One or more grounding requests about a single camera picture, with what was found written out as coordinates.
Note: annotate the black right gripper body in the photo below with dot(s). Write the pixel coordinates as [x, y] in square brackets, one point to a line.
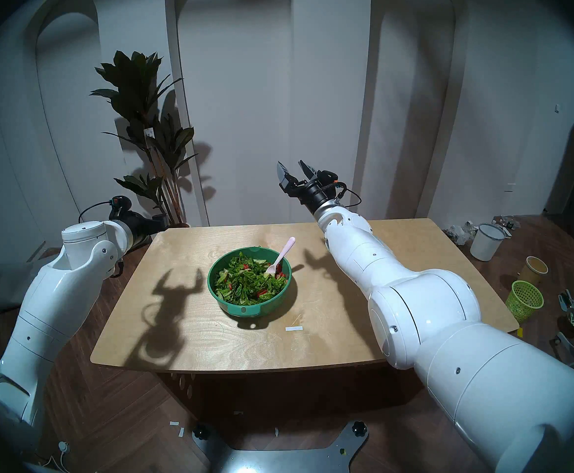
[314, 196]

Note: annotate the rolled grey mat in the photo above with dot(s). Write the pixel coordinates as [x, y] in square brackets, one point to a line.
[6, 280]

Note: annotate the chopped vegetable salad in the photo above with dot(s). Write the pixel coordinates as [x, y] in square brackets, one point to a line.
[245, 280]

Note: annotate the white floor plug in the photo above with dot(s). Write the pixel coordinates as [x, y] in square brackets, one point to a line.
[63, 446]

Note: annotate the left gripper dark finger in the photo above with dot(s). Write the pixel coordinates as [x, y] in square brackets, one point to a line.
[161, 219]
[161, 227]

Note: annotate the tall dark green plant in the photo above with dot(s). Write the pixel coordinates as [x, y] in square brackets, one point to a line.
[136, 92]

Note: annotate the green mesh basket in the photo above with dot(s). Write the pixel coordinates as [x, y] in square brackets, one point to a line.
[524, 299]

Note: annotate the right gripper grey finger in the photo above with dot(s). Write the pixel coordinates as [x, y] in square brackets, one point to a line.
[310, 172]
[286, 177]

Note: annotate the white bucket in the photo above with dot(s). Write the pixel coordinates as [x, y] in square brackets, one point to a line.
[486, 245]

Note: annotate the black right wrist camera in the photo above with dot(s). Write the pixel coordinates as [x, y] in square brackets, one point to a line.
[327, 178]

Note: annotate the tan paper cup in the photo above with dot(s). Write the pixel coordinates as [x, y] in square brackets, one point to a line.
[534, 270]

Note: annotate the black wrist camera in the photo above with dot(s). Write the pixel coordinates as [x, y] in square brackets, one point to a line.
[327, 178]
[120, 207]

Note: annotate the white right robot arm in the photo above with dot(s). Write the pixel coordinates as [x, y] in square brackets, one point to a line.
[464, 339]

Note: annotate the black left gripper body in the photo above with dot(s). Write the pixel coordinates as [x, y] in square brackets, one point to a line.
[139, 230]

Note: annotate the black base knob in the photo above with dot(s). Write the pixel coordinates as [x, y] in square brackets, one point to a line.
[359, 427]
[200, 431]

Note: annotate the pale pink plastic spoon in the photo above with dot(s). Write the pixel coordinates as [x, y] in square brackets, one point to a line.
[283, 253]

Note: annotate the dark clutter pile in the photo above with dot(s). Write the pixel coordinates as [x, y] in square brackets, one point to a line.
[504, 223]

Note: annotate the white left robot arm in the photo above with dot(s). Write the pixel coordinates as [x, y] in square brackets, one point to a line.
[55, 304]

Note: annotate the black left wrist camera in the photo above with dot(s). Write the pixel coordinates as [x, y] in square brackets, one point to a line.
[120, 207]

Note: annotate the pale clutter pile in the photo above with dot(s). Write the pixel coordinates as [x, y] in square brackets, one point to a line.
[459, 233]

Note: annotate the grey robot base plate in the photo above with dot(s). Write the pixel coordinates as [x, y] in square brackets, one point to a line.
[277, 459]

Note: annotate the green salad bowl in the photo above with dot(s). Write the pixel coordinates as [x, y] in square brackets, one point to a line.
[250, 309]

